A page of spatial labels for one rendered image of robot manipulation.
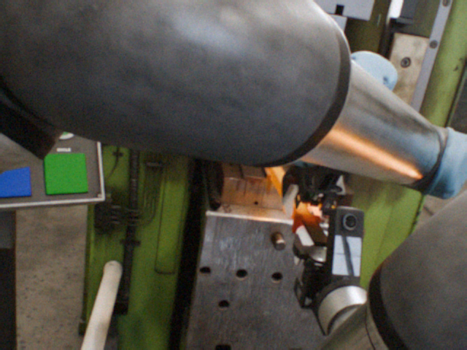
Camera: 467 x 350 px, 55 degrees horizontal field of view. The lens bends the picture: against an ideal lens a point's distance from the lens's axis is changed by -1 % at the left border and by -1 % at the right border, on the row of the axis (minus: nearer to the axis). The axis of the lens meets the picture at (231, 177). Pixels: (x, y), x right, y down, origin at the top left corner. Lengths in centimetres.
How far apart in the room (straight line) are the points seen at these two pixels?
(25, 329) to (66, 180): 130
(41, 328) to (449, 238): 194
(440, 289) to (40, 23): 22
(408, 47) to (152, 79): 106
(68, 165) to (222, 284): 46
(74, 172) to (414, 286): 71
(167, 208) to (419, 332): 100
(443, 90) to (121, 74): 117
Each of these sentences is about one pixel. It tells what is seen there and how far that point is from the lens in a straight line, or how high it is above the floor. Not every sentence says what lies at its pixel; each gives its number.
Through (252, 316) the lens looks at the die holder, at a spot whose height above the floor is 65.
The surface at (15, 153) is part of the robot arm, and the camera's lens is 26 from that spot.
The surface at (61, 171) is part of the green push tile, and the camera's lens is 88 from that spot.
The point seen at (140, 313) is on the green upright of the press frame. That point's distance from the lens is 139.
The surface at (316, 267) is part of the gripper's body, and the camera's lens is 67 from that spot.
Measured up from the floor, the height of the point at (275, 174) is 101.
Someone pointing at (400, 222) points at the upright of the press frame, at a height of 85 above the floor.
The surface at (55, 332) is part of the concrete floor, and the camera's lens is 208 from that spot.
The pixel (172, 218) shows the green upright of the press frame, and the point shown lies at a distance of 123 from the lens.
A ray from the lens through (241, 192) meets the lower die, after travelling 105.
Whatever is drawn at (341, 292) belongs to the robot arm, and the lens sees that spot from 61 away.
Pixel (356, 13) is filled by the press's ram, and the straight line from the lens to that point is 102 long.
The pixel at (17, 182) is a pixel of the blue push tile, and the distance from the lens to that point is 86.
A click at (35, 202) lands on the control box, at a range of 87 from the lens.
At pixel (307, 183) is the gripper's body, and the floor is 109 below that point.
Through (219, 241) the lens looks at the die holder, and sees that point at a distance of 103.
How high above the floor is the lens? 133
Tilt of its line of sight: 20 degrees down
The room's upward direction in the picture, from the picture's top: 10 degrees clockwise
